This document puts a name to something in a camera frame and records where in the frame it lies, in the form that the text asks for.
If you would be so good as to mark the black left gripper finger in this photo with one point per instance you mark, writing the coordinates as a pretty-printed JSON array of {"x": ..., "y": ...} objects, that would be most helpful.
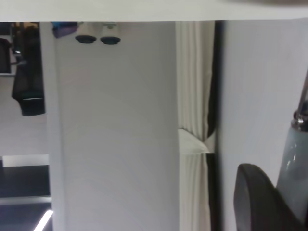
[{"x": 255, "y": 204}]

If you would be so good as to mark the white pleated curtain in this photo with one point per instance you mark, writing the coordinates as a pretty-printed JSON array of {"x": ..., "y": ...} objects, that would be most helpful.
[{"x": 192, "y": 84}]

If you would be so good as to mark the white cylinder with black cap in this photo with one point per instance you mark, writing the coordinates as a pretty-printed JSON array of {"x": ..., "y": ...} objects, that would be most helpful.
[{"x": 85, "y": 34}]

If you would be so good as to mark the blue and purple cloth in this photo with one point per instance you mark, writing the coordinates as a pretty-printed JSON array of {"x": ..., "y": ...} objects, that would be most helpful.
[{"x": 63, "y": 30}]

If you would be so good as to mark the black monitor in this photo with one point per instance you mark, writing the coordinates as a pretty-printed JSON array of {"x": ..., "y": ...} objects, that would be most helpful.
[{"x": 4, "y": 55}]

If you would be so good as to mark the black vertical post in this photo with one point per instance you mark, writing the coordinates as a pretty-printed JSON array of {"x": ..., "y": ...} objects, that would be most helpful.
[{"x": 218, "y": 96}]

